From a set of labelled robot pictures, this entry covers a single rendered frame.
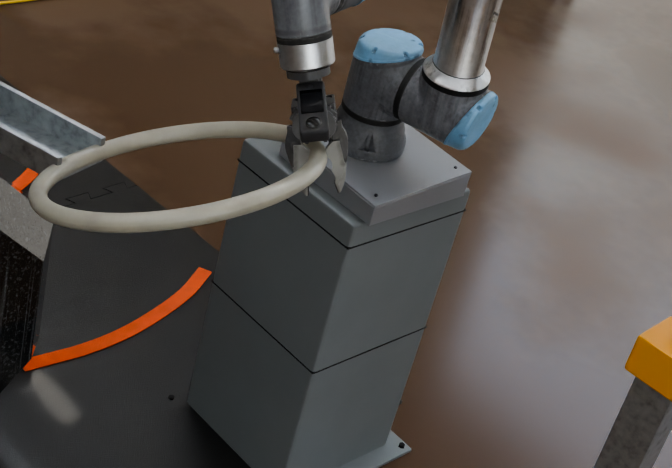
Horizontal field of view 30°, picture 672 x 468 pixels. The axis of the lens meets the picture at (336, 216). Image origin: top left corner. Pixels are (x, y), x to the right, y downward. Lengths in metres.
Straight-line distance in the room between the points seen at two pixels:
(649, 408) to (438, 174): 0.84
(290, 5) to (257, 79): 3.23
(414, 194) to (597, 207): 2.23
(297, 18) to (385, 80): 0.84
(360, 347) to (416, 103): 0.66
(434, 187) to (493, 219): 1.80
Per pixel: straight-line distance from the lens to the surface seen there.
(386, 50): 2.78
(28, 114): 2.35
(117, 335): 3.63
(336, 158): 2.05
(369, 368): 3.17
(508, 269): 4.41
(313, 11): 1.98
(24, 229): 2.88
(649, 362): 2.31
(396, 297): 3.06
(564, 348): 4.13
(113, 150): 2.26
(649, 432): 2.39
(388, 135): 2.88
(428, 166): 2.93
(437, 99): 2.72
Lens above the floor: 2.29
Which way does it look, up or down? 31 degrees down
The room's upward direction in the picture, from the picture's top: 15 degrees clockwise
